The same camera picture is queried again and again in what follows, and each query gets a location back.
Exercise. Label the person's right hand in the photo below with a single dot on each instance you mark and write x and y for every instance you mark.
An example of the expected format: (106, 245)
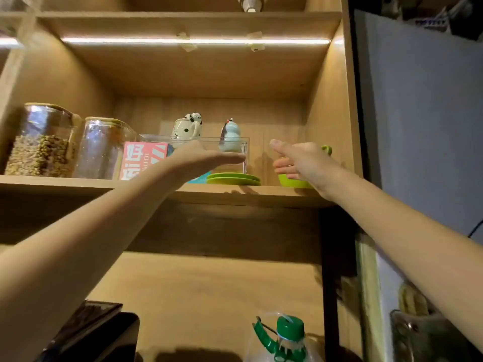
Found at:
(305, 162)

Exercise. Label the person's left hand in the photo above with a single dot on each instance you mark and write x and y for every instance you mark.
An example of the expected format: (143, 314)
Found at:
(200, 160)

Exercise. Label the green saucer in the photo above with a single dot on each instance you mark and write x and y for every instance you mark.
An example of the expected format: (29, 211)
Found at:
(234, 176)
(234, 182)

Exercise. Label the person's left forearm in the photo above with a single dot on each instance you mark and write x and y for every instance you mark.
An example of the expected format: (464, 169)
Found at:
(75, 260)

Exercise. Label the person's right forearm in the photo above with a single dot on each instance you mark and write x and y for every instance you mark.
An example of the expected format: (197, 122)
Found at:
(415, 252)

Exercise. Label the teal box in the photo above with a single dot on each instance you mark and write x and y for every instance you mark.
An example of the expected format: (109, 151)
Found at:
(200, 179)

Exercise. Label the spotted dog ceramic figurine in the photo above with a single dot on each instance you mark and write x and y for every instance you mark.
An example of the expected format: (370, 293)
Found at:
(185, 130)

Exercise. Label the light blue gourd figurine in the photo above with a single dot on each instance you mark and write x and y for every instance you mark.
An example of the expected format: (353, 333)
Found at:
(231, 137)

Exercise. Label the clear acrylic tray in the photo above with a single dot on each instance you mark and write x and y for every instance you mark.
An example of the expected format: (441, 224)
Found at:
(151, 137)

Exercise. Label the pink striped box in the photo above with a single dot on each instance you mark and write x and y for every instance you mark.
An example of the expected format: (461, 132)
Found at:
(141, 158)

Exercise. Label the clear glass jar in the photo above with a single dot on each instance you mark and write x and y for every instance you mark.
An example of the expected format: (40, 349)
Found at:
(98, 147)

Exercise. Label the piece of clear tape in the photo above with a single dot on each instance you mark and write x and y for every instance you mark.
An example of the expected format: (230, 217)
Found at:
(186, 47)
(256, 47)

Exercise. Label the white door with black drawing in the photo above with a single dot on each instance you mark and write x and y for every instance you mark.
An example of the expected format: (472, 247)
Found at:
(426, 128)

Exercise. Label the LED light strip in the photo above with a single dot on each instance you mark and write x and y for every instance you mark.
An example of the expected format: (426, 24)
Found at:
(7, 42)
(151, 41)

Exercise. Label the glass jar with grains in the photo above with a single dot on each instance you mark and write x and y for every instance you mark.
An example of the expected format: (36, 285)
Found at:
(37, 154)

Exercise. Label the white round fixture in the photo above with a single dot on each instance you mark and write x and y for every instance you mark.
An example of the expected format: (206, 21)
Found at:
(251, 3)

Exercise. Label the large clear water bottle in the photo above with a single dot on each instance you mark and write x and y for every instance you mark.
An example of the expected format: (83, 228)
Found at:
(290, 329)

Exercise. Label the beige latch lever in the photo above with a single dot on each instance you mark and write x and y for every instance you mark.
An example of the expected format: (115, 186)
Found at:
(413, 301)

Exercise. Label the black coffee machine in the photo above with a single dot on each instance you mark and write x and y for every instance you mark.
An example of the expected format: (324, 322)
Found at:
(113, 335)

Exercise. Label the brass door lock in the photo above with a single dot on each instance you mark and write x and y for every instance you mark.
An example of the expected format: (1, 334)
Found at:
(415, 335)

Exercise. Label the pale green door frame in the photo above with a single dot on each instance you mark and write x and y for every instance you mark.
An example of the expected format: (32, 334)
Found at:
(369, 297)

